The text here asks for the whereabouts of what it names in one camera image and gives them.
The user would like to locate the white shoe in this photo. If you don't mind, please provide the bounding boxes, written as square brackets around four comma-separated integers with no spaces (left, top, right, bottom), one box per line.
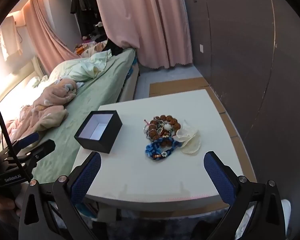
[281,199,292,235]

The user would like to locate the black garment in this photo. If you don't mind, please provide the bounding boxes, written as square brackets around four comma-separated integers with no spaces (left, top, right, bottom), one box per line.
[104,39,130,55]

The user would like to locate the silver chain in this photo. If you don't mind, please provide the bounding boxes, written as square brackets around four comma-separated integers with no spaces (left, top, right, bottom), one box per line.
[143,121,170,140]

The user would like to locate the person's left hand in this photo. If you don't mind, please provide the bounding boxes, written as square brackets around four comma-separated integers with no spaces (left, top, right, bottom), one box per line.
[0,195,22,221]

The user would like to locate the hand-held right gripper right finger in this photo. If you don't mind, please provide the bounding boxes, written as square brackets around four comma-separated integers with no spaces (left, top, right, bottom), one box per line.
[204,151,287,240]

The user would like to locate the pile of stuffed toys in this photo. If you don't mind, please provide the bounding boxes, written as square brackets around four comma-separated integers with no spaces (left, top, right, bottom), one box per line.
[74,39,108,55]

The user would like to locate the blue knotted cord bracelet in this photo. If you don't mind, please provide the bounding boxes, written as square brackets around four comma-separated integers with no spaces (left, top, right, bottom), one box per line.
[144,136,182,160]

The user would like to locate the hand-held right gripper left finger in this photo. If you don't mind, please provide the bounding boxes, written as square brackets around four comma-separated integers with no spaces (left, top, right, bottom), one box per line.
[19,151,102,240]

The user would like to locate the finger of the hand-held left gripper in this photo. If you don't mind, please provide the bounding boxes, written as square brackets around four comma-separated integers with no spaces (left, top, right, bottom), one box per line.
[11,132,40,151]
[17,140,56,171]

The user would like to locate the brown bead bracelet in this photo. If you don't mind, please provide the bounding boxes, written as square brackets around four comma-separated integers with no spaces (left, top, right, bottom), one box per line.
[149,115,182,147]

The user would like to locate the bed with green sheet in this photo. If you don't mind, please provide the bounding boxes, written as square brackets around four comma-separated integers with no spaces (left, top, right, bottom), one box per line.
[0,47,140,188]

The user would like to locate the brown cardboard sheet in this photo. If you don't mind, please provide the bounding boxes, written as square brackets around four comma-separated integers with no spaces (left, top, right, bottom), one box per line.
[149,77,245,155]

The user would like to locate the white hanging cloth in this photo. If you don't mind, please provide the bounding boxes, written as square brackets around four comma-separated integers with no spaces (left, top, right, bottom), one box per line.
[0,15,23,62]

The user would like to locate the black jewelry box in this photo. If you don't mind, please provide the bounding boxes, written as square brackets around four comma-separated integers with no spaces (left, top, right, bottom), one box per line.
[74,110,123,154]

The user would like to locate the pink plush blanket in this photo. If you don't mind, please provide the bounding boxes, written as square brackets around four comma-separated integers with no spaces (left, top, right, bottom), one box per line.
[5,77,78,140]

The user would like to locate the wide pink curtain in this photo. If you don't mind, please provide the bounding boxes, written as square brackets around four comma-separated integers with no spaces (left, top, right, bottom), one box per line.
[92,0,193,69]

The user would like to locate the hanging dark clothes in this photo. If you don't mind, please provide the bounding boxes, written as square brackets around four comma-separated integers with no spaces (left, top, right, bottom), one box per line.
[70,0,105,38]

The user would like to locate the pale green duvet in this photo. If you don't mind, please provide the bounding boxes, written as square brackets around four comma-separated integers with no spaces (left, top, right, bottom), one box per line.
[49,51,113,83]

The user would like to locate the white table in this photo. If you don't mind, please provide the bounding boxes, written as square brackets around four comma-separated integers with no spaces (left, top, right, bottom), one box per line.
[72,89,257,212]

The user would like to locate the narrow pink curtain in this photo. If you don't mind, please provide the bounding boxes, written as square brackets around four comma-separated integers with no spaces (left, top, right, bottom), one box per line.
[24,0,83,75]

